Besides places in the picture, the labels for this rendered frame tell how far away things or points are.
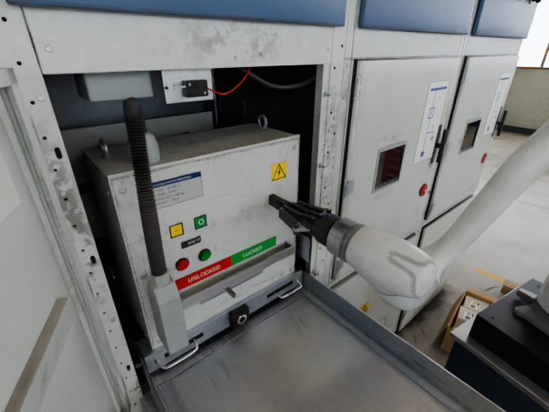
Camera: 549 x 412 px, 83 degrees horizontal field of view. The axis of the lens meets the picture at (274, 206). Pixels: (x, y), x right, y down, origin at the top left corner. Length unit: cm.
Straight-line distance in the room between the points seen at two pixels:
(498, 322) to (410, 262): 67
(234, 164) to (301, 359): 55
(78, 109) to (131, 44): 81
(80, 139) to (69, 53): 67
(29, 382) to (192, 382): 48
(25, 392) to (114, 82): 47
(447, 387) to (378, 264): 44
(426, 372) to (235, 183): 68
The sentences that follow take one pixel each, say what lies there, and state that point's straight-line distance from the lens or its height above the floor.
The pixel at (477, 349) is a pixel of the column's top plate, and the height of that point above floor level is 75.
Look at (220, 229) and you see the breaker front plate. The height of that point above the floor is 120.
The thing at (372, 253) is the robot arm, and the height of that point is 126.
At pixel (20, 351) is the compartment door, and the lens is 54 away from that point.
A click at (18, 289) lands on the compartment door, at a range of 53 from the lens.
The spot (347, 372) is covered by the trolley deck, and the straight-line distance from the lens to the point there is 94.
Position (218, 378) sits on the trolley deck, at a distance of 92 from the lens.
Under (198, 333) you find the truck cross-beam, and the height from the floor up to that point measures 91.
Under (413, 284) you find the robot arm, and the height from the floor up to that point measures 124.
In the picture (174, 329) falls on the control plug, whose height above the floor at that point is 107.
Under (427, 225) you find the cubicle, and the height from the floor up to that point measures 80.
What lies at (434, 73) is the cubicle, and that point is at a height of 153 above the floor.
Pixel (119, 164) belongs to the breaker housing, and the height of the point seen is 139.
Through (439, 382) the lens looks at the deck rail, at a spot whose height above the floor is 86.
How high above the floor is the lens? 160
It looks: 27 degrees down
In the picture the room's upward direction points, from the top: straight up
